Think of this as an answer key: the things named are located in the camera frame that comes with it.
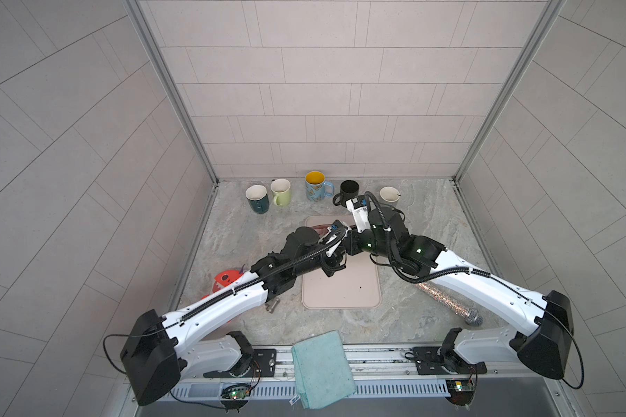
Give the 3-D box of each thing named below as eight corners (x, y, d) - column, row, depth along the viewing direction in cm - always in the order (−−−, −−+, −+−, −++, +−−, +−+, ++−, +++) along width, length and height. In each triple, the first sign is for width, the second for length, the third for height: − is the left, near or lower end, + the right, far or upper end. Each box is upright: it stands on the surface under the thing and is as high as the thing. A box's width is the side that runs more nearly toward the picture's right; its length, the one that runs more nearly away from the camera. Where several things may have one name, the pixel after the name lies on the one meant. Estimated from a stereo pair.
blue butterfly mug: (306, 202, 111) (305, 185, 103) (307, 187, 116) (306, 170, 108) (333, 202, 111) (334, 185, 103) (333, 187, 117) (333, 170, 108)
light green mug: (271, 211, 106) (268, 197, 100) (275, 191, 113) (272, 177, 106) (289, 211, 106) (287, 197, 100) (292, 191, 113) (290, 177, 106)
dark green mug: (248, 219, 104) (242, 202, 96) (253, 200, 111) (247, 183, 103) (268, 219, 105) (263, 203, 96) (271, 200, 111) (267, 183, 103)
